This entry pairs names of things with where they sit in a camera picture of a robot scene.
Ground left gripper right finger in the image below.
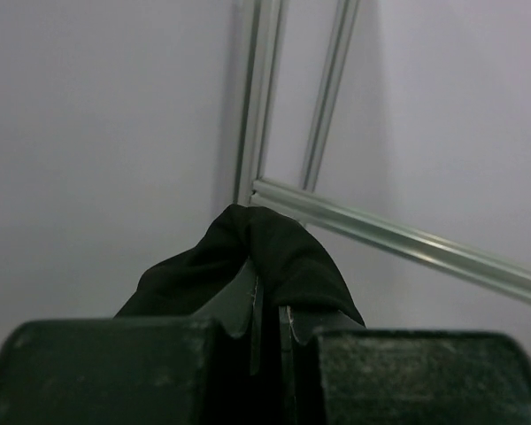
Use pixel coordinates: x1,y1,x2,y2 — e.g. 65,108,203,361
279,306,531,424

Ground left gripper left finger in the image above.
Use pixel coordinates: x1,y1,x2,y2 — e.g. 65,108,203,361
0,262,263,424

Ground black trousers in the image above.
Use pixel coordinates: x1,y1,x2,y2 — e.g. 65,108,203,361
118,205,364,323

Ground aluminium hanging rail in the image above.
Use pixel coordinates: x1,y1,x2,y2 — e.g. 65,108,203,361
250,179,531,305

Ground left aluminium frame post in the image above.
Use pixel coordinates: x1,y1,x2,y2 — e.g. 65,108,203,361
235,1,360,205

